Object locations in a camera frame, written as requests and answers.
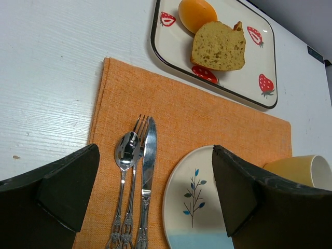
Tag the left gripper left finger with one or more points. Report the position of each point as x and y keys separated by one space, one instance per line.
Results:
x=45 y=207

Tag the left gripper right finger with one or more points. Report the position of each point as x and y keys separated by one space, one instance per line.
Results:
x=263 y=210

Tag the yellow mug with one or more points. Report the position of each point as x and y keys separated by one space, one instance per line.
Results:
x=312 y=170

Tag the round plate with tree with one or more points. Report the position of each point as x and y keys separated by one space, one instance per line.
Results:
x=191 y=213

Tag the silver fork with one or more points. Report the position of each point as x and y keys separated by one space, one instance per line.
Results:
x=127 y=226

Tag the silver spoon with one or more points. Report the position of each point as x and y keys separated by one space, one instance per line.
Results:
x=126 y=154

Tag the orange cloth placemat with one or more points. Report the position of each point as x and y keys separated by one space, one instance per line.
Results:
x=186 y=118

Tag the silver knife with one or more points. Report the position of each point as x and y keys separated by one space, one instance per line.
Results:
x=149 y=158

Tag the strawberry pattern tray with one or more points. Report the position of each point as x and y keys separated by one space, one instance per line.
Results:
x=255 y=82

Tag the orange round bun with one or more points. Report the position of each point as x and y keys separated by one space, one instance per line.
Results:
x=196 y=13

